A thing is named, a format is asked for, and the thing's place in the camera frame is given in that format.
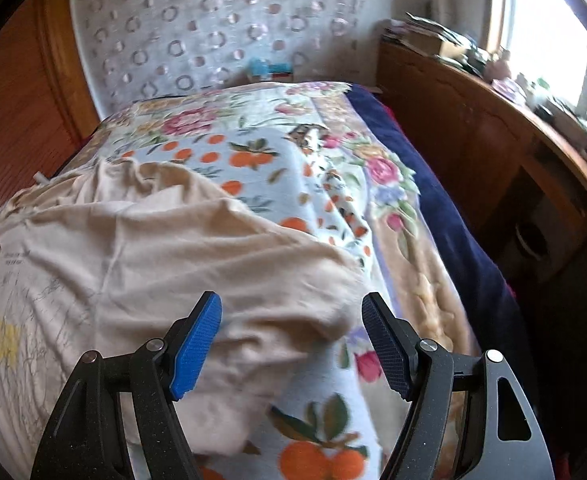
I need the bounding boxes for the stack of papers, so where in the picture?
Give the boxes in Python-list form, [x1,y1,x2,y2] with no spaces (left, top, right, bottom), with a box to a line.
[381,10,469,58]

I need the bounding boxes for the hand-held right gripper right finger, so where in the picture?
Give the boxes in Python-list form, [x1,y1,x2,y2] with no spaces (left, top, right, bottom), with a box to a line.
[361,292,557,480]

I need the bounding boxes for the wooden wardrobe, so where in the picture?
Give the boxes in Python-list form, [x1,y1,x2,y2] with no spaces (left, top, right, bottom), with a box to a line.
[0,0,101,221]

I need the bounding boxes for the orange fruit print blanket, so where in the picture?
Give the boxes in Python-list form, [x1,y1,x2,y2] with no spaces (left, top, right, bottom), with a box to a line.
[118,127,409,480]

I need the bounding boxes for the beige cloth trousers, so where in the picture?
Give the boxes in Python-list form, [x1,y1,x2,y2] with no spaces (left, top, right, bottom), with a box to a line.
[0,157,369,461]

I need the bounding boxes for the pile of small desk clutter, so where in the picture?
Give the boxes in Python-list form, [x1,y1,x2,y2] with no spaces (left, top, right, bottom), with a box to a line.
[468,45,587,161]

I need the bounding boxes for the wooden desk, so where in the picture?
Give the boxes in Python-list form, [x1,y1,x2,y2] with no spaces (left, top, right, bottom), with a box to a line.
[376,40,587,281]

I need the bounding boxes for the floral blanket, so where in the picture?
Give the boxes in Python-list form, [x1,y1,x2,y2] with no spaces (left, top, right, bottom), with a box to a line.
[60,81,484,480]

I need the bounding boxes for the window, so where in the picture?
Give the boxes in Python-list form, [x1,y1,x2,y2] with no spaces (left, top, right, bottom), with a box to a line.
[488,0,587,136]

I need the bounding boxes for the cardboard box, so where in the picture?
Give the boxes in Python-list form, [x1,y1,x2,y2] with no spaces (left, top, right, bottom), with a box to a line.
[436,36,470,59]

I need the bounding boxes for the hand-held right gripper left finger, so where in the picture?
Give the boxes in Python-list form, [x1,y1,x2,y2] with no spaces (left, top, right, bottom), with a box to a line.
[30,291,223,480]

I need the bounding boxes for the blue tissue pack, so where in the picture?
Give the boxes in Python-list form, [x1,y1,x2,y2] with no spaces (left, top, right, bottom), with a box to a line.
[247,57,294,83]

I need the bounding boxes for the circle pattern sheer curtain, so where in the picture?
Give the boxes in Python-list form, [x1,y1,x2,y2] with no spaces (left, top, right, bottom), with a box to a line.
[68,0,389,116]

